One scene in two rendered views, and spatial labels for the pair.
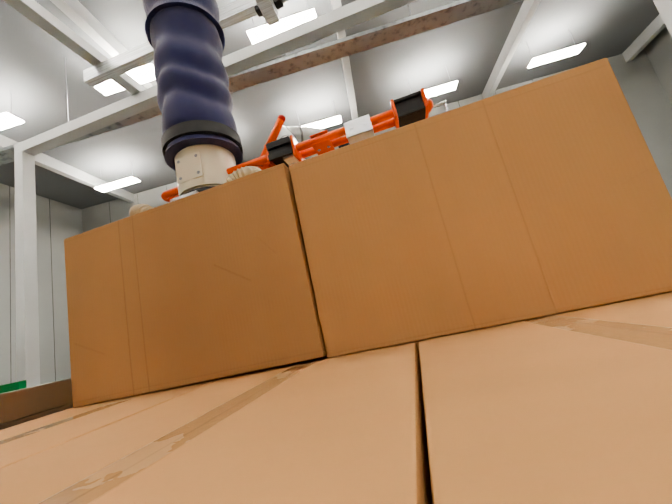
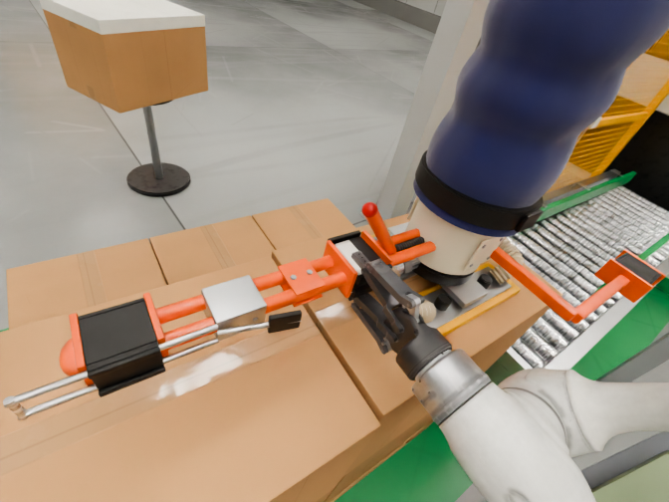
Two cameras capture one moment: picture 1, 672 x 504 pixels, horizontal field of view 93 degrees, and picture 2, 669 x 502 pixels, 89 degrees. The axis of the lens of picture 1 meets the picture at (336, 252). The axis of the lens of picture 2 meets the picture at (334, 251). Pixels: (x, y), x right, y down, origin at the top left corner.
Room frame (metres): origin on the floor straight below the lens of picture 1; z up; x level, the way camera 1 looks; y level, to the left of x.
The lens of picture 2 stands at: (1.02, -0.29, 1.47)
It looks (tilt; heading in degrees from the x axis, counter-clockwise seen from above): 42 degrees down; 124
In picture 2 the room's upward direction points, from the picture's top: 15 degrees clockwise
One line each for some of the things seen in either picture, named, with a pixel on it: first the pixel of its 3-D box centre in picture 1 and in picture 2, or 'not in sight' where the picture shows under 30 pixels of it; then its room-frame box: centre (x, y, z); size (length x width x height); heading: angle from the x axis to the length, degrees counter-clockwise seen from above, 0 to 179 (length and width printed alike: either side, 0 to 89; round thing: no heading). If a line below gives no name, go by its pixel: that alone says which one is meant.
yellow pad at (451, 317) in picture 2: not in sight; (461, 295); (0.96, 0.30, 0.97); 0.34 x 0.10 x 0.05; 78
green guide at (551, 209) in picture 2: not in sight; (579, 191); (0.99, 2.24, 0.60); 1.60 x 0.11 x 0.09; 78
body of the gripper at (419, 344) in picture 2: not in sight; (411, 339); (0.96, 0.03, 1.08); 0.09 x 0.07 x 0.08; 168
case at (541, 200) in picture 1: (450, 235); (158, 448); (0.75, -0.28, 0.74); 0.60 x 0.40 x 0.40; 78
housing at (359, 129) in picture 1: (359, 132); (234, 307); (0.77, -0.13, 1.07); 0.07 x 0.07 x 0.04; 78
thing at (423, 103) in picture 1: (409, 111); (121, 338); (0.73, -0.26, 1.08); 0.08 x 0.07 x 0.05; 78
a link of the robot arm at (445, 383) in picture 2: not in sight; (448, 382); (1.04, 0.02, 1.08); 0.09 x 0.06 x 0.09; 78
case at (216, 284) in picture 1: (227, 291); (398, 323); (0.87, 0.32, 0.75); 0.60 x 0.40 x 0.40; 78
